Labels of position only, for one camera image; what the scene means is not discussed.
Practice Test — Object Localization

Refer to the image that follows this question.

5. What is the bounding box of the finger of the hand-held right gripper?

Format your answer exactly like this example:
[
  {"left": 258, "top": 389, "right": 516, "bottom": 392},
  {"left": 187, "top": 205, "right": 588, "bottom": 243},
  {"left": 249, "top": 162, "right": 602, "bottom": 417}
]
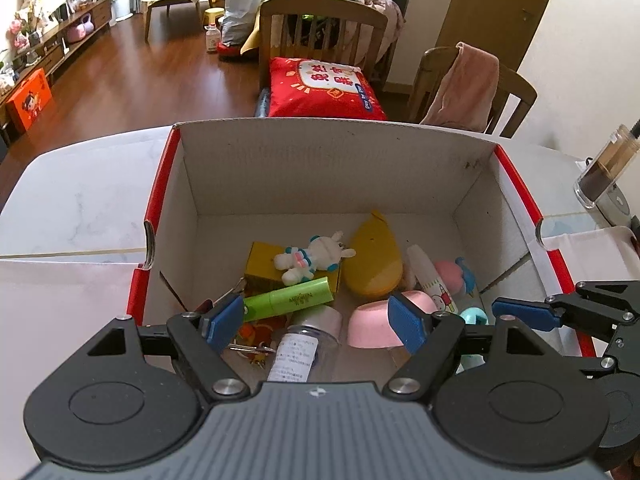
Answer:
[{"left": 492, "top": 281, "right": 640, "bottom": 342}]

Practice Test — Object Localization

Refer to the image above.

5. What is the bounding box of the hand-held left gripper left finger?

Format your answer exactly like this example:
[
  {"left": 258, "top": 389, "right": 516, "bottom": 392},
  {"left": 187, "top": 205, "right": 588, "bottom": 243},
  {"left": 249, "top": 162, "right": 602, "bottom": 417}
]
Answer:
[{"left": 85, "top": 292, "right": 251, "bottom": 402}]

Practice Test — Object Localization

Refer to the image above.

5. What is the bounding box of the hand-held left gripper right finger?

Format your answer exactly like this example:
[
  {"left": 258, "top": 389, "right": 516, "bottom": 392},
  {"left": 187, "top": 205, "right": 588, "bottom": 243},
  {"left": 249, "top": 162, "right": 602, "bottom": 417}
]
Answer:
[{"left": 384, "top": 292, "right": 563, "bottom": 404}]

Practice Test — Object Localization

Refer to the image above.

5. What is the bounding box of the orange charm keychain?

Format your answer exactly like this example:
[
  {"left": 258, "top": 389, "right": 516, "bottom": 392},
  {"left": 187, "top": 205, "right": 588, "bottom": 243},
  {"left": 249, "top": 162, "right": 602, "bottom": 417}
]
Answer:
[{"left": 227, "top": 321, "right": 281, "bottom": 369}]

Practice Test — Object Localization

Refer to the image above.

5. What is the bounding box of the pink heart-shaped dish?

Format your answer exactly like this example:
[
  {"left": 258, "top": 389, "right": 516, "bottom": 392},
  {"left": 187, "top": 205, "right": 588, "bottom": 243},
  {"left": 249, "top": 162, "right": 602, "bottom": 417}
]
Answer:
[{"left": 347, "top": 289, "right": 440, "bottom": 351}]

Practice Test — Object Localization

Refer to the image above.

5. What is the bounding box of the small teal toy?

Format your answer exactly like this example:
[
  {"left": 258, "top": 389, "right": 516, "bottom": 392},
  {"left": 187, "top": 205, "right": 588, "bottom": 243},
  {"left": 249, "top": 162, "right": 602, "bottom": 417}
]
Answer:
[{"left": 458, "top": 306, "right": 490, "bottom": 329}]

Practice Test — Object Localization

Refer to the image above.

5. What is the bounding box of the white printed tube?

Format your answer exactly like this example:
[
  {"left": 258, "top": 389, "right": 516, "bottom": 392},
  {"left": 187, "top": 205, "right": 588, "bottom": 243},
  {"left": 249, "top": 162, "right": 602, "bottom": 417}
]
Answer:
[{"left": 405, "top": 244, "right": 460, "bottom": 315}]

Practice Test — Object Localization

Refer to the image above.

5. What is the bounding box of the green tube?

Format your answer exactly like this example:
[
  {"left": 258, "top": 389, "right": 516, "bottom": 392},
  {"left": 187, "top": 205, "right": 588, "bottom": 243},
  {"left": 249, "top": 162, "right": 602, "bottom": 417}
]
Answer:
[{"left": 242, "top": 276, "right": 335, "bottom": 322}]

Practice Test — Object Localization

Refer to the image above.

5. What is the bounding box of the yellow carton box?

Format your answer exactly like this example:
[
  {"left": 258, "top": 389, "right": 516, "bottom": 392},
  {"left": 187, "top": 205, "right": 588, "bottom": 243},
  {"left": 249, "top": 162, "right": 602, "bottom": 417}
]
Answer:
[{"left": 244, "top": 241, "right": 346, "bottom": 294}]

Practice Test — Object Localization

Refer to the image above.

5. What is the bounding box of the pink and blue toy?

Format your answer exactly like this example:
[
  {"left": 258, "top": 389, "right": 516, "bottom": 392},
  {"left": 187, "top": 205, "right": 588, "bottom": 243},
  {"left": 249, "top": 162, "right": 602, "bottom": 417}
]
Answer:
[{"left": 432, "top": 256, "right": 479, "bottom": 295}]

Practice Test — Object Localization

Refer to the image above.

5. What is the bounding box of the yellow mango-shaped case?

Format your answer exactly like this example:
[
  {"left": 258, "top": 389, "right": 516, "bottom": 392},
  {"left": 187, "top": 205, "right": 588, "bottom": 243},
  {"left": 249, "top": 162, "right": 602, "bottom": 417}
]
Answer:
[{"left": 342, "top": 210, "right": 405, "bottom": 299}]

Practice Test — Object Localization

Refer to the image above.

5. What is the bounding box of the white bunny toy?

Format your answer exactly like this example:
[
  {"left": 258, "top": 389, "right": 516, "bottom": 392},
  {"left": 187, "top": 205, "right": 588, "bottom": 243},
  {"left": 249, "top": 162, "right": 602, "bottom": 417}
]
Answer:
[{"left": 273, "top": 231, "right": 357, "bottom": 286}]

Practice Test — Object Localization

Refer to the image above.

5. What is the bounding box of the red cardboard box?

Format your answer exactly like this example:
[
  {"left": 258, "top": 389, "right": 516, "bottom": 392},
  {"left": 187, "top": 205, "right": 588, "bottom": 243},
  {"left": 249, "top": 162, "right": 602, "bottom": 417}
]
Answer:
[{"left": 126, "top": 116, "right": 599, "bottom": 362}]

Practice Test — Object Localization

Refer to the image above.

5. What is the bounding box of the grey desk lamp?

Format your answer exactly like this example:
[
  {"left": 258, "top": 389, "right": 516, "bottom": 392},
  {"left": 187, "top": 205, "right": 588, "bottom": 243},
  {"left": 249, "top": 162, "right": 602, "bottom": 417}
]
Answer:
[{"left": 595, "top": 119, "right": 640, "bottom": 231}]

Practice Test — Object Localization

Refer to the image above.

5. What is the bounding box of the white printed tablecloth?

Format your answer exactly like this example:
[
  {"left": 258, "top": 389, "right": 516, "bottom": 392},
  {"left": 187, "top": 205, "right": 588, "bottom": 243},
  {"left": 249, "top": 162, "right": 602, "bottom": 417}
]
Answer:
[{"left": 0, "top": 225, "right": 640, "bottom": 480}]

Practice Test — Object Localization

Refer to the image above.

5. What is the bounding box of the tall glass jar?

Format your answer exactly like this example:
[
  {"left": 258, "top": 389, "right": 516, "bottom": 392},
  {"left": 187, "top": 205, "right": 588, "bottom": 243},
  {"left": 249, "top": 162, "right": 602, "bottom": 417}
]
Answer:
[{"left": 574, "top": 125, "right": 640, "bottom": 210}]

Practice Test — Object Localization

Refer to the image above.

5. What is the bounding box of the wooden chair with towel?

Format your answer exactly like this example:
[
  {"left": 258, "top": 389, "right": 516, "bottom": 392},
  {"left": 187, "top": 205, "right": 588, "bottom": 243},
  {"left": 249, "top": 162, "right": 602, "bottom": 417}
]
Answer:
[{"left": 407, "top": 46, "right": 539, "bottom": 139}]

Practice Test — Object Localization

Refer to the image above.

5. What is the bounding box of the pink towel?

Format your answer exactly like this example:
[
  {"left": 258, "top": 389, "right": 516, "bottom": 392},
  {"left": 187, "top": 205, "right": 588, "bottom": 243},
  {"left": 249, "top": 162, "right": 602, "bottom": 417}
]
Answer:
[{"left": 419, "top": 42, "right": 501, "bottom": 133}]

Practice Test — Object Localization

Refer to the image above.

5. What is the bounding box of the red printed pillow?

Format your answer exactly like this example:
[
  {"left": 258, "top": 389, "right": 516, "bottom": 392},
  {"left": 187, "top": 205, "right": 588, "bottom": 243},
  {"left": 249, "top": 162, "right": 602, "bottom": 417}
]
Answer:
[{"left": 267, "top": 56, "right": 389, "bottom": 121}]

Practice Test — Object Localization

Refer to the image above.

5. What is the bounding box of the orange gift box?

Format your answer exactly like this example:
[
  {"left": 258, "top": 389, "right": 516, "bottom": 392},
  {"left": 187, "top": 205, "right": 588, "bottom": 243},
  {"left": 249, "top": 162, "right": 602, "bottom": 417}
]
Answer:
[{"left": 6, "top": 68, "right": 54, "bottom": 134}]

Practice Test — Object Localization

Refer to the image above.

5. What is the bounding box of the brown wooden door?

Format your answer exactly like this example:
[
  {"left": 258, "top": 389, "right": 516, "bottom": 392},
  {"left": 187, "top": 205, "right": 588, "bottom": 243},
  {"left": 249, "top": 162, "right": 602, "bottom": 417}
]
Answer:
[{"left": 435, "top": 0, "right": 564, "bottom": 69}]

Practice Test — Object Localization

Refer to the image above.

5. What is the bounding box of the wooden TV cabinet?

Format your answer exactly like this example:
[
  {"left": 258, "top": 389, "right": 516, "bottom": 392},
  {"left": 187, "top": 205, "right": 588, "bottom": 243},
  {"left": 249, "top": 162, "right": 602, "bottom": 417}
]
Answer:
[{"left": 0, "top": 0, "right": 112, "bottom": 127}]

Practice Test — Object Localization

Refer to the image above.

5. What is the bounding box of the large grey plastic bag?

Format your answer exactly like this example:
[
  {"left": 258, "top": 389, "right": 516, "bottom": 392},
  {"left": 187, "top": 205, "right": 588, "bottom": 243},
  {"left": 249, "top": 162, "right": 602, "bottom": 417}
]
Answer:
[{"left": 221, "top": 0, "right": 271, "bottom": 47}]

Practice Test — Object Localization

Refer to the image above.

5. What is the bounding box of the pile of clothes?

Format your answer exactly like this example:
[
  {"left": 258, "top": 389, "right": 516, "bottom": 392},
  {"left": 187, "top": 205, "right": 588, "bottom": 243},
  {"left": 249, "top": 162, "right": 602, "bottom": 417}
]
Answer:
[{"left": 272, "top": 0, "right": 414, "bottom": 62}]

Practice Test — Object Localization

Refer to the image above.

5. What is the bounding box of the pink handbag toy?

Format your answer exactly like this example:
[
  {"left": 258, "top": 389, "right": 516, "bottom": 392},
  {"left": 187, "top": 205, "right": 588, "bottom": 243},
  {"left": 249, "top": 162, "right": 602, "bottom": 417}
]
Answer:
[{"left": 65, "top": 14, "right": 95, "bottom": 44}]

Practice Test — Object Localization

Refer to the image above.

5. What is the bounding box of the wooden slatted chair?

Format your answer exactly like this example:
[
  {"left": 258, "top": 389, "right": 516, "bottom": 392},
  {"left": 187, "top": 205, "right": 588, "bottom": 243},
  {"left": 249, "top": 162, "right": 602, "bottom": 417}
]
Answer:
[{"left": 258, "top": 0, "right": 390, "bottom": 88}]

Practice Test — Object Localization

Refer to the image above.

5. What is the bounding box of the pink flower bouquet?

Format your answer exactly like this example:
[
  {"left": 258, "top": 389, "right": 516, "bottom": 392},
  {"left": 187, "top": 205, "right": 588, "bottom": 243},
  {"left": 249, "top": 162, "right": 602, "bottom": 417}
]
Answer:
[{"left": 7, "top": 17, "right": 32, "bottom": 51}]

